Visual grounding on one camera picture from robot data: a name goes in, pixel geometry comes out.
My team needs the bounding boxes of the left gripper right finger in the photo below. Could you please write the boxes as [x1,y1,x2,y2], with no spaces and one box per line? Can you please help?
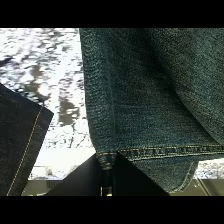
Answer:
[112,152,170,197]

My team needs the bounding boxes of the blue jeans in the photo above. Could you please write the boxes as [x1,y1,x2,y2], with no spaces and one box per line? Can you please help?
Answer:
[0,28,224,197]

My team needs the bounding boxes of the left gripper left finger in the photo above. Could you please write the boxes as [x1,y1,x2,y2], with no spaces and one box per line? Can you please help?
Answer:
[44,153,103,197]

